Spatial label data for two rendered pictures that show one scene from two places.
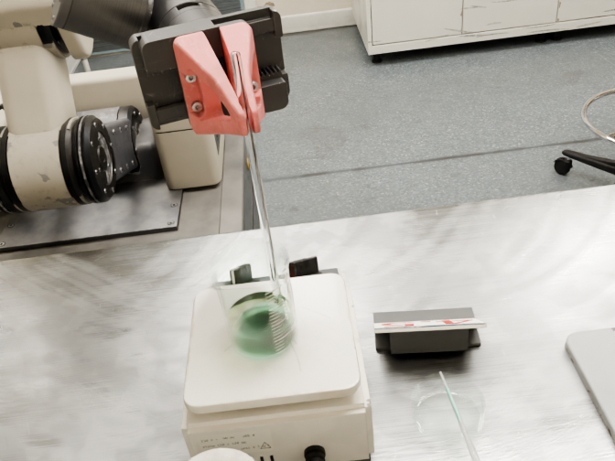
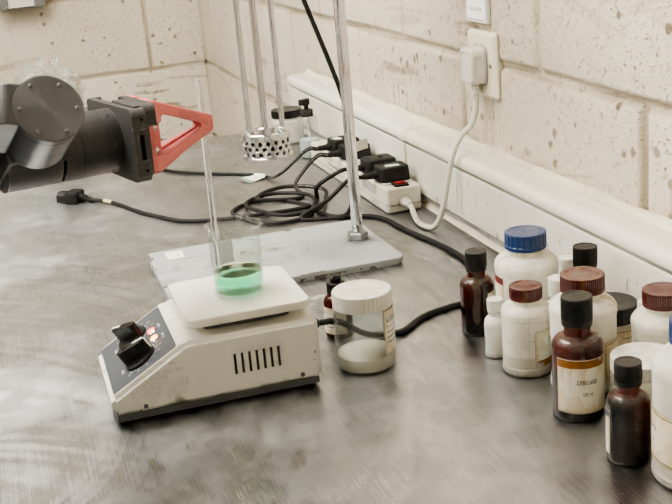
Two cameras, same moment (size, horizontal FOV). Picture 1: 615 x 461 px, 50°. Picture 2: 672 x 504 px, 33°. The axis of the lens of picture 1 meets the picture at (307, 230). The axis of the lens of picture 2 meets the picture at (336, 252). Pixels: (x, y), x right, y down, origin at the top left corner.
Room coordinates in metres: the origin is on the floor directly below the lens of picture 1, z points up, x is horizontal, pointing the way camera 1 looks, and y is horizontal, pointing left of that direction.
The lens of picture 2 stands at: (0.54, 1.05, 1.20)
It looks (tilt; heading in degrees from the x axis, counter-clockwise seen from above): 18 degrees down; 254
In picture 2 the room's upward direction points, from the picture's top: 5 degrees counter-clockwise
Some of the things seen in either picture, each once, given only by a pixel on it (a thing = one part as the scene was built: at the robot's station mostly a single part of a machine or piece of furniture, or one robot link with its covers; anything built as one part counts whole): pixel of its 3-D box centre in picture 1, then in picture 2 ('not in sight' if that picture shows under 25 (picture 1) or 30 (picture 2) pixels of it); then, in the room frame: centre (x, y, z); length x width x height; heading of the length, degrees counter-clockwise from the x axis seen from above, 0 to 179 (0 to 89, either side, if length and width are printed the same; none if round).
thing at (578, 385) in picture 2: not in sight; (577, 355); (0.10, 0.26, 0.80); 0.04 x 0.04 x 0.11
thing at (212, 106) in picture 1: (244, 90); (160, 128); (0.40, 0.03, 1.01); 0.09 x 0.07 x 0.07; 16
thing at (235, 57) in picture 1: (260, 199); (209, 183); (0.36, 0.03, 0.95); 0.01 x 0.01 x 0.20
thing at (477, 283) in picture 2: not in sight; (477, 291); (0.10, 0.05, 0.79); 0.04 x 0.04 x 0.09
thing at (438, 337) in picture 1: (426, 319); not in sight; (0.41, -0.09, 0.77); 0.09 x 0.06 x 0.04; 84
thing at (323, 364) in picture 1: (270, 337); (236, 295); (0.35, 0.04, 0.83); 0.12 x 0.12 x 0.01; 89
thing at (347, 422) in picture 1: (277, 351); (215, 341); (0.37, 0.04, 0.79); 0.22 x 0.13 x 0.08; 179
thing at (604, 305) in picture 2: not in sight; (583, 329); (0.07, 0.22, 0.80); 0.06 x 0.06 x 0.11
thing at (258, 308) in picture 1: (253, 301); (238, 256); (0.34, 0.04, 0.87); 0.06 x 0.05 x 0.08; 132
